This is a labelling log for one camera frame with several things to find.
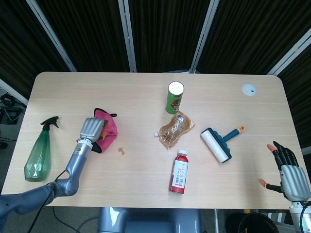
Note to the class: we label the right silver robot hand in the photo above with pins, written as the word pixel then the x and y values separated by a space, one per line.
pixel 292 179

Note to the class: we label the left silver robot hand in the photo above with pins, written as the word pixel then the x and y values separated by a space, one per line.
pixel 91 128

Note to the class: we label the pink fabric pouch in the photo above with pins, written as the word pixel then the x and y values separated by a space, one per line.
pixel 109 140

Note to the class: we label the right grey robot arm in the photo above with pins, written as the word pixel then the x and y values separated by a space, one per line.
pixel 297 214

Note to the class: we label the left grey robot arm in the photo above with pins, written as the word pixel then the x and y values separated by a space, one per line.
pixel 75 165

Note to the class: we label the small orange scrap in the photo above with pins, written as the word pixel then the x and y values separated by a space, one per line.
pixel 121 151

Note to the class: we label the green spray bottle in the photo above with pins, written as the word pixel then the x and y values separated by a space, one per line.
pixel 39 157

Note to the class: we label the brown sauce pouch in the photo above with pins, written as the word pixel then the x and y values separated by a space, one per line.
pixel 175 131

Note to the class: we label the green chips can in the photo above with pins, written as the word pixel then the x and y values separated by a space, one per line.
pixel 173 102

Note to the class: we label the red drink bottle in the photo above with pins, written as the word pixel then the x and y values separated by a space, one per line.
pixel 179 172

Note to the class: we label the grey robot torso base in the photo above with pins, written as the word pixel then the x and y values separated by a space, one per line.
pixel 150 221

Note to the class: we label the grey partition frame post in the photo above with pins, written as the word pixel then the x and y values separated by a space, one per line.
pixel 289 54
pixel 204 36
pixel 127 36
pixel 13 91
pixel 51 36

